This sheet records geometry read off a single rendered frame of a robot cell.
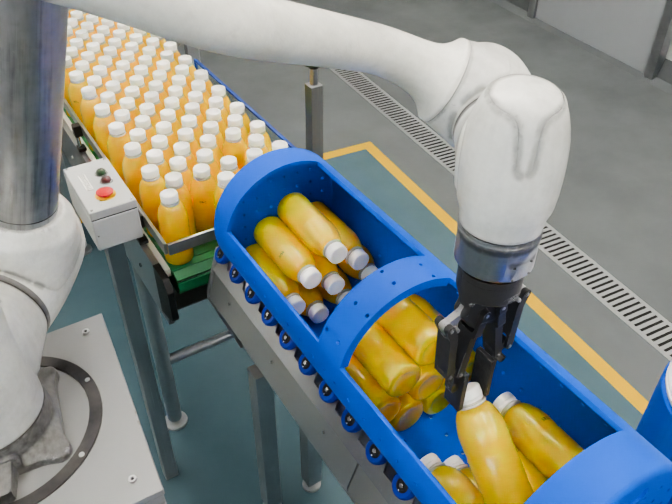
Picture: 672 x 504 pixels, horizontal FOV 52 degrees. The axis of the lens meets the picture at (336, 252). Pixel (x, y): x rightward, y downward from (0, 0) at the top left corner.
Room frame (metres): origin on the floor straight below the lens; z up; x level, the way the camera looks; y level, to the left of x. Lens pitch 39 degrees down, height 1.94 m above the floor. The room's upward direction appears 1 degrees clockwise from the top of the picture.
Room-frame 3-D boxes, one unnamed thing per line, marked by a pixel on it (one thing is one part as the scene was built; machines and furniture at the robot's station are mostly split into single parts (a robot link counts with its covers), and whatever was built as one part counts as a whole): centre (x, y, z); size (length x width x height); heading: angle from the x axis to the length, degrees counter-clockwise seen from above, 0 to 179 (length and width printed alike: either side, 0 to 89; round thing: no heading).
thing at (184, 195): (1.31, 0.37, 0.98); 0.07 x 0.07 x 0.17
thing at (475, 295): (0.60, -0.18, 1.39); 0.08 x 0.07 x 0.09; 123
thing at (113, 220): (1.25, 0.52, 1.05); 0.20 x 0.10 x 0.10; 33
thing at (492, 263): (0.60, -0.18, 1.47); 0.09 x 0.09 x 0.06
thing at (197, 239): (1.30, 0.21, 0.96); 0.40 x 0.01 x 0.03; 123
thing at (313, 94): (1.75, 0.07, 0.55); 0.04 x 0.04 x 1.10; 33
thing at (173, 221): (1.24, 0.37, 0.98); 0.07 x 0.07 x 0.17
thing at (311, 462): (1.21, 0.07, 0.31); 0.06 x 0.06 x 0.63; 33
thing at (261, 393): (1.14, 0.19, 0.31); 0.06 x 0.06 x 0.63; 33
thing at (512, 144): (0.61, -0.18, 1.57); 0.13 x 0.11 x 0.16; 178
